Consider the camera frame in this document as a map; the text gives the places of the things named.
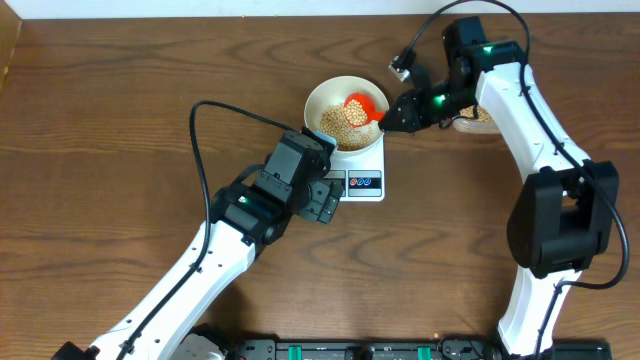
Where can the white digital kitchen scale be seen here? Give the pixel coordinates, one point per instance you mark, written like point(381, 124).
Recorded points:
point(361, 172)

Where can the clear plastic container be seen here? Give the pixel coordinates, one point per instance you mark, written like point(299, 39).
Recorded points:
point(473, 127)

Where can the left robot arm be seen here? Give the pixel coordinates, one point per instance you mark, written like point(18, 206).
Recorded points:
point(242, 219)

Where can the soybeans in container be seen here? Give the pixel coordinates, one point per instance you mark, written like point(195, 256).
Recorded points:
point(476, 113)

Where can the soybeans in bowl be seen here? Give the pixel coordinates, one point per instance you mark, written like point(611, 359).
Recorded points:
point(333, 123)

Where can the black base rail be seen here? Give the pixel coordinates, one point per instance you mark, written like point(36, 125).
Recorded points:
point(454, 348)

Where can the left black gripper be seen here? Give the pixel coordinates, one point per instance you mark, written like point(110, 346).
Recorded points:
point(322, 200)

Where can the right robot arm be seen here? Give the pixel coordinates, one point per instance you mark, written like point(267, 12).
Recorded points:
point(565, 211)

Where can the white round bowl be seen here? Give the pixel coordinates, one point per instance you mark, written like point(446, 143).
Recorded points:
point(335, 91)

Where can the red plastic measuring scoop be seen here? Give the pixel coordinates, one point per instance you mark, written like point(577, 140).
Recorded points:
point(360, 110)

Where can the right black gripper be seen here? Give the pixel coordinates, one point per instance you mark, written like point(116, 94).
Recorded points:
point(414, 119)

